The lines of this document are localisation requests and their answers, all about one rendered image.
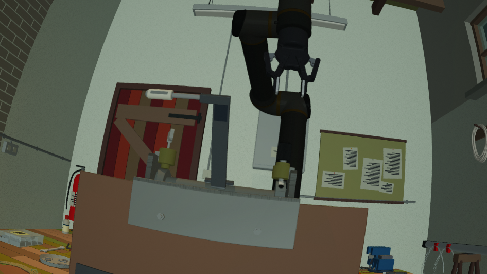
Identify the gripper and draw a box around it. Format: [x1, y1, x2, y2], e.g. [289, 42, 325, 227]
[264, 36, 321, 98]

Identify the white grip grey rod handle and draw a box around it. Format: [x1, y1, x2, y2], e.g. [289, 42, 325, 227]
[145, 88, 201, 101]

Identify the red fire extinguisher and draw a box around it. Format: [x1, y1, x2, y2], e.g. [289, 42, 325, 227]
[64, 165, 86, 222]

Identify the brown framed window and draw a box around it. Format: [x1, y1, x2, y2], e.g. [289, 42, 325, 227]
[464, 7, 487, 100]

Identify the grey bracket mounting plate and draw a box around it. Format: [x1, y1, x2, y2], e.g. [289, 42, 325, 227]
[127, 176, 301, 250]

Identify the blue bench vise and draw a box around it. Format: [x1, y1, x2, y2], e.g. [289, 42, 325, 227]
[365, 246, 395, 273]

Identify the black bar with knob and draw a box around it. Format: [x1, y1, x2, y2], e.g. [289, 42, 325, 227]
[168, 112, 203, 125]

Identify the grey parts organiser box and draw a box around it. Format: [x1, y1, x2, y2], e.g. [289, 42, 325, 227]
[0, 228, 45, 248]

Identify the white ceiling strip light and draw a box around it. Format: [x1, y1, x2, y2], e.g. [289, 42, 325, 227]
[192, 4, 349, 32]

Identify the thin grey rod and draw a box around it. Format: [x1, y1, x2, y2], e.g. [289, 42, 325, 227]
[299, 194, 416, 205]

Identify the brown wooden transom board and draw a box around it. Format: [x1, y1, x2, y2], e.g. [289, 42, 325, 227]
[68, 170, 369, 274]

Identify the olive notice board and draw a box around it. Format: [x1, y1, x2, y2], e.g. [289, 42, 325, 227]
[314, 129, 407, 205]

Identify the olive knob with white wing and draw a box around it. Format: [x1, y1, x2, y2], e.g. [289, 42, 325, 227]
[157, 128, 178, 169]

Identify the grey wall conduit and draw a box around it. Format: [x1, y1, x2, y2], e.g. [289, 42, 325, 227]
[0, 132, 72, 163]

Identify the brown ceiling beam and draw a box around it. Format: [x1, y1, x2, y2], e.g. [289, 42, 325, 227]
[371, 0, 446, 16]

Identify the white rope coil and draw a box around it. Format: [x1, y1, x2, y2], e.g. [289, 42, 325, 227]
[471, 123, 487, 164]

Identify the grey wall socket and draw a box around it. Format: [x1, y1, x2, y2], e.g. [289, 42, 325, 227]
[1, 139, 19, 157]

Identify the grey round plate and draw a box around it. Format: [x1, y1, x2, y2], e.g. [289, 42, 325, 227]
[39, 253, 72, 269]

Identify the grey bracket carriage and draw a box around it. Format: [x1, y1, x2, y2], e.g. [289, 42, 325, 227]
[199, 94, 232, 190]

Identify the brown wooden sawhorse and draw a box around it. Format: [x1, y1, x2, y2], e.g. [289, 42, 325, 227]
[450, 252, 482, 274]

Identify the red striped plank door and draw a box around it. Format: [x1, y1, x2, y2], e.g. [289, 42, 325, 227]
[97, 82, 212, 181]

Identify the olive plunger with white tip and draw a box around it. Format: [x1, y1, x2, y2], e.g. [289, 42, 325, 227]
[271, 161, 292, 190]

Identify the grey bar on sawhorse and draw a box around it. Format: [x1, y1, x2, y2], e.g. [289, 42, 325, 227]
[422, 239, 487, 256]

